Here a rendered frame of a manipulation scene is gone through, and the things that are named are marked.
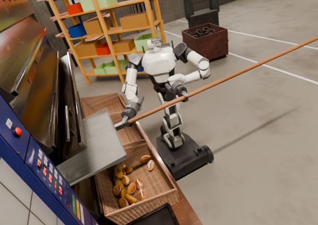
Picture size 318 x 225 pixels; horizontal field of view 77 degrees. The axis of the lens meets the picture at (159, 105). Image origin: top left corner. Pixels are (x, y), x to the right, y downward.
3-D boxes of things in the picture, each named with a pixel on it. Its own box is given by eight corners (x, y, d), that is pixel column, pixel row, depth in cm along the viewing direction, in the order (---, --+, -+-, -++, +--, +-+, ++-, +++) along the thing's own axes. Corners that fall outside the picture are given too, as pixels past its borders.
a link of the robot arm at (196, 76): (189, 86, 159) (213, 78, 155) (186, 79, 150) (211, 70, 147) (185, 76, 164) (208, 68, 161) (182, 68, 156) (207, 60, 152)
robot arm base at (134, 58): (128, 70, 185) (130, 58, 187) (142, 72, 185) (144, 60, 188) (126, 64, 170) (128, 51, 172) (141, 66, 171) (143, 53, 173)
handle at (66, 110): (76, 146, 88) (73, 148, 88) (73, 112, 115) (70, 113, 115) (68, 138, 85) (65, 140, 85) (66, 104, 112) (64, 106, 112)
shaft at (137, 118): (314, 39, 171) (315, 36, 169) (318, 40, 168) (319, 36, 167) (128, 122, 131) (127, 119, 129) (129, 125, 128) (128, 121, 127)
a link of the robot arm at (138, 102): (123, 106, 141) (128, 97, 150) (132, 117, 145) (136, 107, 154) (136, 100, 136) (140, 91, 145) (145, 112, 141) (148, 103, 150)
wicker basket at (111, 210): (118, 239, 132) (102, 218, 117) (102, 178, 178) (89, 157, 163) (181, 201, 144) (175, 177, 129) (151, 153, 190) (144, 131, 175)
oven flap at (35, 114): (48, 154, 83) (1, 126, 71) (56, 55, 228) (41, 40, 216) (57, 147, 83) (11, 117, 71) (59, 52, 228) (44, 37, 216)
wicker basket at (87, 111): (93, 138, 229) (83, 119, 214) (88, 114, 275) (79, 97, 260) (132, 121, 240) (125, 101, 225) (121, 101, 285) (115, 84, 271)
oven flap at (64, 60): (87, 148, 89) (45, 173, 86) (70, 55, 234) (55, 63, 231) (84, 144, 88) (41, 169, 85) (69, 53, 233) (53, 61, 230)
